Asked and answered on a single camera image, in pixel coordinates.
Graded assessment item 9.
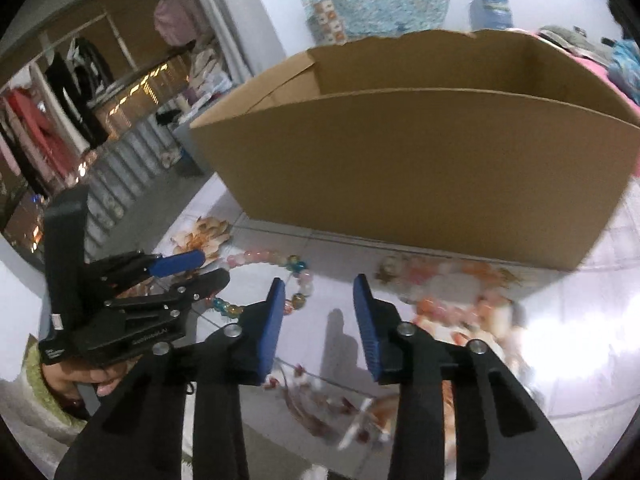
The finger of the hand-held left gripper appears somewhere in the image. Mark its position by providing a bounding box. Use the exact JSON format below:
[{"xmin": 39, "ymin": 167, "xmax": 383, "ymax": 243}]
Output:
[
  {"xmin": 102, "ymin": 267, "xmax": 231, "ymax": 322},
  {"xmin": 87, "ymin": 250, "xmax": 206, "ymax": 291}
]

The stack of white bags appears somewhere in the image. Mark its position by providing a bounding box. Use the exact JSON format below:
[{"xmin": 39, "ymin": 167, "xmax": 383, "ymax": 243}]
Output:
[{"xmin": 187, "ymin": 35, "xmax": 232, "ymax": 111}]

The grey storage box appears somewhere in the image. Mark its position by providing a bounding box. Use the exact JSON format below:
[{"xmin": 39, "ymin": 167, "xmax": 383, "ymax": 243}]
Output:
[{"xmin": 172, "ymin": 121, "xmax": 212, "ymax": 179}]

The person's left forearm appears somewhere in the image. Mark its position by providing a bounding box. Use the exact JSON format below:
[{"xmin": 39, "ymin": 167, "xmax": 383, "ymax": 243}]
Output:
[{"xmin": 0, "ymin": 345, "xmax": 96, "ymax": 463}]

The blue water jug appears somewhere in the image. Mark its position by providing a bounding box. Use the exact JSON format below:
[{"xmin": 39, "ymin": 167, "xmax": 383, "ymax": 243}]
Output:
[{"xmin": 470, "ymin": 0, "xmax": 514, "ymax": 31}]

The multicolour glass bead bracelet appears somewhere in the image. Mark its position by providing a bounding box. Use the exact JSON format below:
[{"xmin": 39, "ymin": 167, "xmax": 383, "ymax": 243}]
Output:
[{"xmin": 212, "ymin": 249, "xmax": 316, "ymax": 319}]

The person's left hand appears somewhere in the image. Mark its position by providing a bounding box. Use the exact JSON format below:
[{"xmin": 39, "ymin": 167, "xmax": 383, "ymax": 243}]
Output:
[{"xmin": 42, "ymin": 361, "xmax": 132, "ymax": 401}]

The light blue blanket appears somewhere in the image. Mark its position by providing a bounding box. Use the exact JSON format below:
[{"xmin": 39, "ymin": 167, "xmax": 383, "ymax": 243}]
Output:
[{"xmin": 607, "ymin": 40, "xmax": 640, "ymax": 107}]

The pink orange bead bracelet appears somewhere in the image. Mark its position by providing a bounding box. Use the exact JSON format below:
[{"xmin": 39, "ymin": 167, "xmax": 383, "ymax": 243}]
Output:
[{"xmin": 379, "ymin": 255, "xmax": 517, "ymax": 343}]

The grey garment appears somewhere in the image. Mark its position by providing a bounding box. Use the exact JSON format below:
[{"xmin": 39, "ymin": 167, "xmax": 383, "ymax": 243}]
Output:
[{"xmin": 537, "ymin": 25, "xmax": 610, "ymax": 67}]

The red hanging garment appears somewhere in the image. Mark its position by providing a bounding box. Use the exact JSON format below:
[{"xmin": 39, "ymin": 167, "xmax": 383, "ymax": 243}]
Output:
[{"xmin": 4, "ymin": 87, "xmax": 68, "ymax": 183}]

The brown cardboard box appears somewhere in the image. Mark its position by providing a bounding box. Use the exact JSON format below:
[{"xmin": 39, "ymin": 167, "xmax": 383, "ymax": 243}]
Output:
[{"xmin": 189, "ymin": 29, "xmax": 640, "ymax": 272}]

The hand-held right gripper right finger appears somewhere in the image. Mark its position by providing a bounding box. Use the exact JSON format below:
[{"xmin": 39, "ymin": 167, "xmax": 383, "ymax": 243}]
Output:
[{"xmin": 352, "ymin": 273, "xmax": 583, "ymax": 480}]

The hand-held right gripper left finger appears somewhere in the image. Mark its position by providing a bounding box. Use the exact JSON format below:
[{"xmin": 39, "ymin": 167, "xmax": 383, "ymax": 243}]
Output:
[{"xmin": 54, "ymin": 277, "xmax": 286, "ymax": 480}]

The pink hanging garment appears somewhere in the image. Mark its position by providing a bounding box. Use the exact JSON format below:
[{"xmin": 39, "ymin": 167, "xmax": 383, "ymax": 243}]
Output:
[{"xmin": 154, "ymin": 0, "xmax": 202, "ymax": 45}]

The floral plaid tablecloth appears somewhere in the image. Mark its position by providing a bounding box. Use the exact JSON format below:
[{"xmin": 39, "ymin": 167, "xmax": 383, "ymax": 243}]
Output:
[{"xmin": 150, "ymin": 172, "xmax": 640, "ymax": 480}]

